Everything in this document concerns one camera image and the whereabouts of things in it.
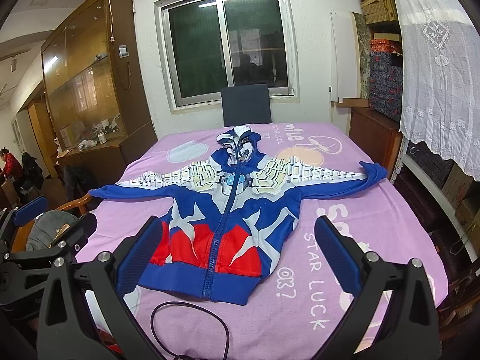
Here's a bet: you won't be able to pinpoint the stack of cardboard boxes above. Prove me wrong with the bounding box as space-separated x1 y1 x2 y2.
360 0 398 25

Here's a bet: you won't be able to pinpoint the wooden glass display cabinet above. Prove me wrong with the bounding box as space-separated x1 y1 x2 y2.
41 0 157 185

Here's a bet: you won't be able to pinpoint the person in red jacket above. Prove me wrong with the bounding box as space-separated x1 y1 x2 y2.
1 147 24 185

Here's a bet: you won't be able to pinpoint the white board against wall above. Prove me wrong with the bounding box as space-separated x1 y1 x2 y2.
330 10 360 102

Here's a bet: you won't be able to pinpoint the low wooden side cabinet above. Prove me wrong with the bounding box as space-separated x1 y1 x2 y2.
349 107 402 179

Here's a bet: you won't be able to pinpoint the white lace curtain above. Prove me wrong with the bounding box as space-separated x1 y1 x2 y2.
395 0 479 180

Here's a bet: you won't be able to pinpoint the pink printed bed sheet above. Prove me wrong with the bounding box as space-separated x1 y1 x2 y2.
74 120 449 360

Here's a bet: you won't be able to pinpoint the dark patterned gift boxes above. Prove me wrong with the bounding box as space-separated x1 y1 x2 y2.
369 39 403 122

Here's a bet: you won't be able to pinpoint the dark blue chair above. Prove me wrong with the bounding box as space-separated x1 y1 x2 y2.
220 84 272 127

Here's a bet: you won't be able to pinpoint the blue red white hoodie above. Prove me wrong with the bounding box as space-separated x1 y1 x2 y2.
91 126 386 306

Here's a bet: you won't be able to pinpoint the wooden armchair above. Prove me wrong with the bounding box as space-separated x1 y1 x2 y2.
10 193 93 253

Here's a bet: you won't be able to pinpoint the sliding glass window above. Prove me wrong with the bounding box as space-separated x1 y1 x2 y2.
154 0 298 111

